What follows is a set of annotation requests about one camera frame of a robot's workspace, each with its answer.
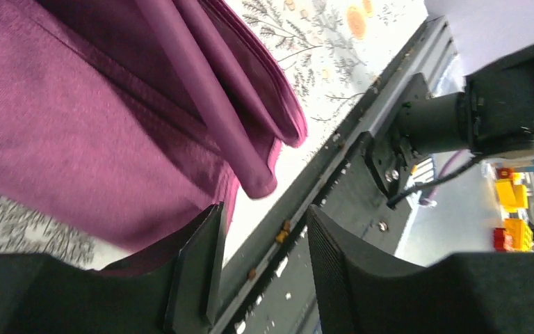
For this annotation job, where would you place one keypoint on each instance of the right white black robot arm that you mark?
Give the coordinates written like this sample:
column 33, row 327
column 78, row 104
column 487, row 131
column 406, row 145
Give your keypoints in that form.
column 492, row 117

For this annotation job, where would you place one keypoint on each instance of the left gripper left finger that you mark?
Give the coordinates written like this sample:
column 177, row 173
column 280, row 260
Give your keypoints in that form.
column 169, row 287

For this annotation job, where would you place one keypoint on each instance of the yellow toy bricks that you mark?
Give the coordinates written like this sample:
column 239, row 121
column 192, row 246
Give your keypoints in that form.
column 512, row 197

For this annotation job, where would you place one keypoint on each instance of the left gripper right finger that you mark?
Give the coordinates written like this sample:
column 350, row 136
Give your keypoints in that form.
column 362, row 289

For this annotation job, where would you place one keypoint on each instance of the red toy brick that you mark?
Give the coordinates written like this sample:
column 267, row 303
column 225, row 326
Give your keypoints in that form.
column 502, row 240

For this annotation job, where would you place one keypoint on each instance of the floral patterned table mat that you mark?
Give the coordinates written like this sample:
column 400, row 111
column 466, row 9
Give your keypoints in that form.
column 332, row 52

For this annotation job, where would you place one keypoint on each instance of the purple cloth napkin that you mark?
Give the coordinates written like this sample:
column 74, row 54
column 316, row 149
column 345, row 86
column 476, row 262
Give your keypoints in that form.
column 123, row 120

